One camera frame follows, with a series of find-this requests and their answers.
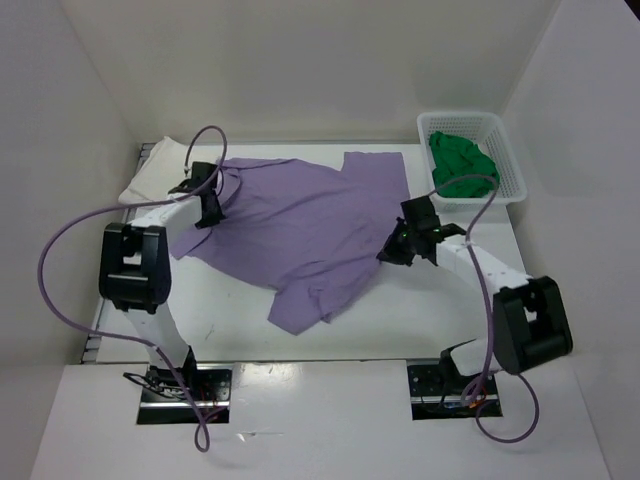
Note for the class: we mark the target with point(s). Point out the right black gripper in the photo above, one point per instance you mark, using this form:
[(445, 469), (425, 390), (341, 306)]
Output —
[(391, 252)]

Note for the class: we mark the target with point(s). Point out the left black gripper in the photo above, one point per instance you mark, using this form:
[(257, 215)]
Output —
[(214, 219)]

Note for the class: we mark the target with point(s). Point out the white t shirt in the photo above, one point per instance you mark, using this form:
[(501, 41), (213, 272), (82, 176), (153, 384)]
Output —
[(160, 172)]

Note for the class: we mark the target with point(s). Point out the purple t shirt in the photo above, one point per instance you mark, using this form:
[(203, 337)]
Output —
[(309, 232)]

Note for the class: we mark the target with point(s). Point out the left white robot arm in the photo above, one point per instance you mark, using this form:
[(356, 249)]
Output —
[(135, 276)]

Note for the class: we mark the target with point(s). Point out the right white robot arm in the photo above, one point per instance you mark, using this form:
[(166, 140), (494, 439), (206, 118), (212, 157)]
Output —
[(527, 324)]

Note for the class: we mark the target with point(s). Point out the green t shirt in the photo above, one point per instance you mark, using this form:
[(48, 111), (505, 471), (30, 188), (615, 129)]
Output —
[(461, 170)]

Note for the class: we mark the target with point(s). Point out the white plastic laundry basket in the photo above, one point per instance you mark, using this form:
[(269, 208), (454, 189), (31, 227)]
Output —
[(487, 131)]

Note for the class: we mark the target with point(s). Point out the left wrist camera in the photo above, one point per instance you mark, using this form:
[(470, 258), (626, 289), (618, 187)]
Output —
[(202, 179)]

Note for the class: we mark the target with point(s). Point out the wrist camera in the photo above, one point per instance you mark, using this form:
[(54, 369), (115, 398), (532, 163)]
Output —
[(202, 179), (420, 214)]

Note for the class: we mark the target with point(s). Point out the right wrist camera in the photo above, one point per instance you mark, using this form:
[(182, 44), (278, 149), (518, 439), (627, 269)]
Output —
[(420, 214)]

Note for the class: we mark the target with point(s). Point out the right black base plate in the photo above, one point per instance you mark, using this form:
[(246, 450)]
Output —
[(434, 398)]

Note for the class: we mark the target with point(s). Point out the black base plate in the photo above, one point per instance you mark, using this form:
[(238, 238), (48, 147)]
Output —
[(434, 398), (162, 401)]

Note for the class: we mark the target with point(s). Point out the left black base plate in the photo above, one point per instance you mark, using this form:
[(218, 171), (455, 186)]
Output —
[(162, 401)]

